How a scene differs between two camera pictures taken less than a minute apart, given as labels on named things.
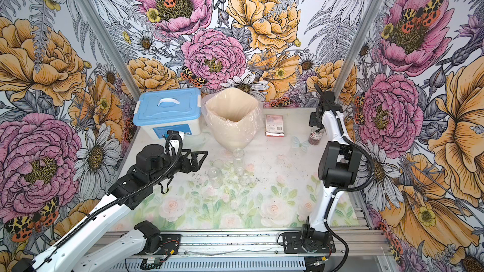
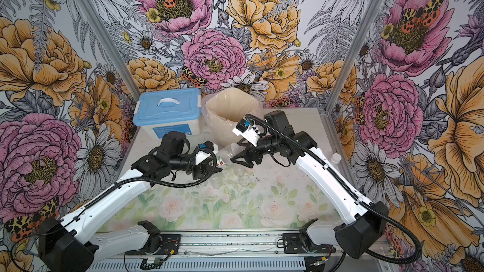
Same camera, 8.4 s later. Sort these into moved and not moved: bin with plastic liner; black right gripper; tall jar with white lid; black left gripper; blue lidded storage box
Moved: black right gripper; tall jar with white lid; black left gripper
Not moved: bin with plastic liner; blue lidded storage box
